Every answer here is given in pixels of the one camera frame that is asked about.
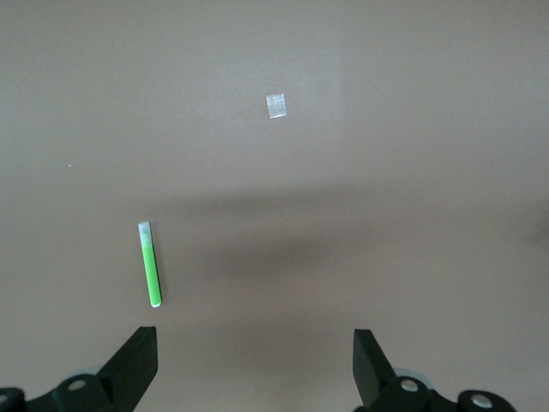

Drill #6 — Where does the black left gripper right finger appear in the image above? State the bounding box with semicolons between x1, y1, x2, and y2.
353;329;516;412

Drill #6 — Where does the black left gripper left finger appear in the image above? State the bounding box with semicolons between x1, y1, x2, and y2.
0;326;158;412

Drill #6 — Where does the green highlighter pen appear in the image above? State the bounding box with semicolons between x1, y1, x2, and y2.
137;221;164;309

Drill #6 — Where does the clear tape piece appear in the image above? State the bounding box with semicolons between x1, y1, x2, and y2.
265;93;288;119

